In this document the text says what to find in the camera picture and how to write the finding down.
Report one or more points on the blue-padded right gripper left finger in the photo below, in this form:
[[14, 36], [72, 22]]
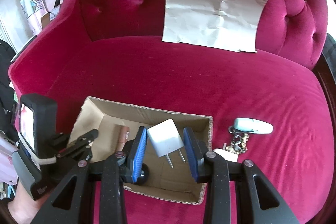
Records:
[[132, 156]]

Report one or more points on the dark plaid blanket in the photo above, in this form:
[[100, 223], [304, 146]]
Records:
[[329, 50]]

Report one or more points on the metal keychain bunch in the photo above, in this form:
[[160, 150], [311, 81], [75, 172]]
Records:
[[238, 144]]

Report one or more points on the red velvet tufted sofa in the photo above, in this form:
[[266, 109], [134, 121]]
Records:
[[113, 49]]

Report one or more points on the white light-blue tube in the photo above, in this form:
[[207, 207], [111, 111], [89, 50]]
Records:
[[253, 126]]

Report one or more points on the open cardboard box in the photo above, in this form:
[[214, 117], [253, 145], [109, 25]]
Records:
[[170, 178]]

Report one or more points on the brown lipstick tube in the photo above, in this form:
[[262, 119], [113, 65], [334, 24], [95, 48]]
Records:
[[122, 138]]

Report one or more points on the person's left hand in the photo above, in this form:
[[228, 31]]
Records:
[[23, 208]]

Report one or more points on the crumpled brown paper sheet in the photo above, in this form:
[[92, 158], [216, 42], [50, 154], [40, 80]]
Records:
[[224, 24]]

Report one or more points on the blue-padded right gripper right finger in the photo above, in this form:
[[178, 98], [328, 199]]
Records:
[[200, 159]]

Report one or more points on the large white charger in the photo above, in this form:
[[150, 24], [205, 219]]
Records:
[[226, 153]]

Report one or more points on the small white plug adapter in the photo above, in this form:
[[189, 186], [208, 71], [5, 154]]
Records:
[[165, 139]]

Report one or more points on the black round tape roll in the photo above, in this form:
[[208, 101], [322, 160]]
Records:
[[144, 175]]

